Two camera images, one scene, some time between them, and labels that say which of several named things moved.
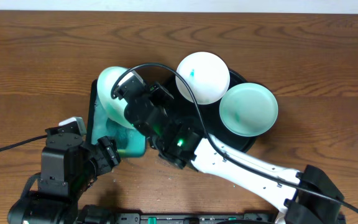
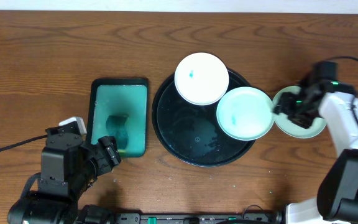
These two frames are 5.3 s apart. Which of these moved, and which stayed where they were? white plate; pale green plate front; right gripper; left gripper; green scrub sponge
Moved: right gripper; pale green plate front
Stayed: left gripper; green scrub sponge; white plate
